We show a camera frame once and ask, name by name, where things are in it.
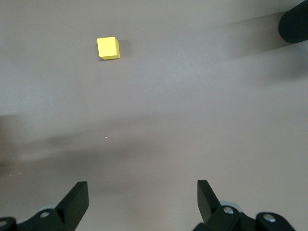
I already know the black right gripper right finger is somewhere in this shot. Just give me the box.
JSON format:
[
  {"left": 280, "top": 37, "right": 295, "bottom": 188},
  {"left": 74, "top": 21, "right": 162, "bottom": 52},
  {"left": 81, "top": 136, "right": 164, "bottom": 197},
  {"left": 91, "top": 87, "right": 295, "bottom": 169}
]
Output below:
[{"left": 193, "top": 180, "right": 296, "bottom": 231}]

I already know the yellow wooden block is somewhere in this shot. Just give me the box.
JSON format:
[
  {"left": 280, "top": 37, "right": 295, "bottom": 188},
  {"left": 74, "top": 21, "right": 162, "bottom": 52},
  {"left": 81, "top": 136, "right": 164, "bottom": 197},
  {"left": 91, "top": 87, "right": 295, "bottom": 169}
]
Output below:
[{"left": 97, "top": 36, "right": 121, "bottom": 61}]

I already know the brown table cover mat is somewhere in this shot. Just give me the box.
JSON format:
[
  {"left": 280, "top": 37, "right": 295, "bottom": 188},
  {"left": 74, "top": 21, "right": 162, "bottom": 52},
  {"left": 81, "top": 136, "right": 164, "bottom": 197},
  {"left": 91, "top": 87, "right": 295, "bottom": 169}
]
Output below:
[{"left": 0, "top": 0, "right": 308, "bottom": 231}]

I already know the black ribbed cylinder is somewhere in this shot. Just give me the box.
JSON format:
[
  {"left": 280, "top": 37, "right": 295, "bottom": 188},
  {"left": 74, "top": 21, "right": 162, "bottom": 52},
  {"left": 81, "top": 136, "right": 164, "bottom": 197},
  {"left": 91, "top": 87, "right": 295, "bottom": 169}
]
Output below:
[{"left": 278, "top": 0, "right": 308, "bottom": 44}]

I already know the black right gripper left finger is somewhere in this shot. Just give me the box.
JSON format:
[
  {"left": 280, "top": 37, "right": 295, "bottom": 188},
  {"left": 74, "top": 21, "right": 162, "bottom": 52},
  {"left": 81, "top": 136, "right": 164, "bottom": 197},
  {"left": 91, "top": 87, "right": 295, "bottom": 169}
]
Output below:
[{"left": 0, "top": 181, "right": 90, "bottom": 231}]

